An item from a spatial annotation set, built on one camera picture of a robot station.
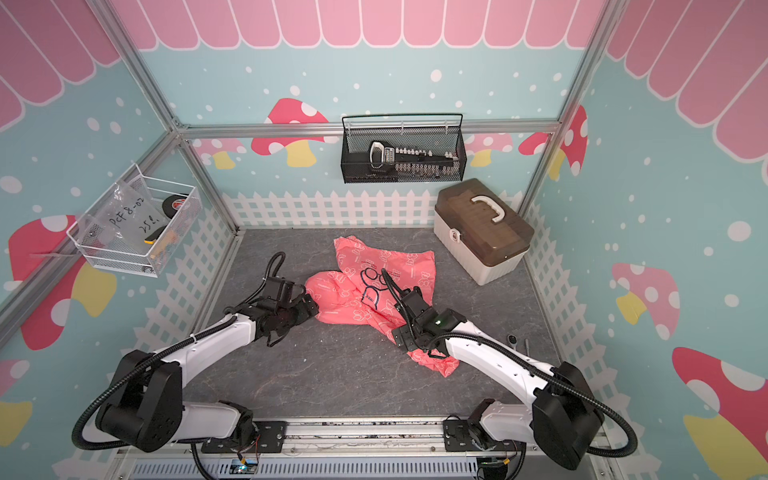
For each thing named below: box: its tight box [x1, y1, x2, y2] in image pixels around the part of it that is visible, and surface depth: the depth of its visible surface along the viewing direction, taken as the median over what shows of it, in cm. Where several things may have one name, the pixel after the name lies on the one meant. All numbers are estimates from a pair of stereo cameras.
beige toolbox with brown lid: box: [434, 178, 534, 286], surface depth 101 cm
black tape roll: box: [162, 194, 187, 219], surface depth 82 cm
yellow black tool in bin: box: [144, 224, 168, 245], surface depth 67 cm
